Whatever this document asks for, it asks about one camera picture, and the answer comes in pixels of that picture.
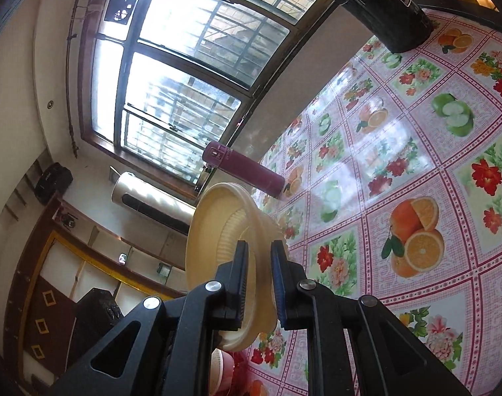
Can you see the white tower air conditioner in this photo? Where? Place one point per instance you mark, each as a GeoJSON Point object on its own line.
{"type": "Point", "coordinates": [152, 198]}

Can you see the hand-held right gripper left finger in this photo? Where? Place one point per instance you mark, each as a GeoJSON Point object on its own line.
{"type": "Point", "coordinates": [242, 284]}

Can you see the barred window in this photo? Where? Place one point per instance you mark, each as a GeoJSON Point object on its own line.
{"type": "Point", "coordinates": [185, 70]}

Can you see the small green tin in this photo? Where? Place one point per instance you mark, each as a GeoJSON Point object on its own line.
{"type": "Point", "coordinates": [164, 270]}

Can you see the window exhaust fan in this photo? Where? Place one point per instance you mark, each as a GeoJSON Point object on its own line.
{"type": "Point", "coordinates": [121, 6]}

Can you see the cream ribbed plastic bowl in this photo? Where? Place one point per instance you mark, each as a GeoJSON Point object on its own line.
{"type": "Point", "coordinates": [218, 231]}
{"type": "Point", "coordinates": [222, 371]}

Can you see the black electric cooker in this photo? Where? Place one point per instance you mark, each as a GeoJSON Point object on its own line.
{"type": "Point", "coordinates": [379, 8]}

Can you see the purple thermos bottle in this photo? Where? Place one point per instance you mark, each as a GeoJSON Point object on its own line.
{"type": "Point", "coordinates": [242, 169]}

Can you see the floral fruit print tablecloth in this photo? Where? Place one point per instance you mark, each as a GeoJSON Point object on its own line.
{"type": "Point", "coordinates": [399, 173]}

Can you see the small black device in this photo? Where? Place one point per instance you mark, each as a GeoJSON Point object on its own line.
{"type": "Point", "coordinates": [68, 220]}

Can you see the small white gadget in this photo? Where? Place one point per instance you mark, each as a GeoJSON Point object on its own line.
{"type": "Point", "coordinates": [123, 258]}

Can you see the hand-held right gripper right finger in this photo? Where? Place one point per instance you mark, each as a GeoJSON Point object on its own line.
{"type": "Point", "coordinates": [278, 284]}

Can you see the brown wooden cabinet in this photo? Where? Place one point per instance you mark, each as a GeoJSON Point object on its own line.
{"type": "Point", "coordinates": [48, 305]}

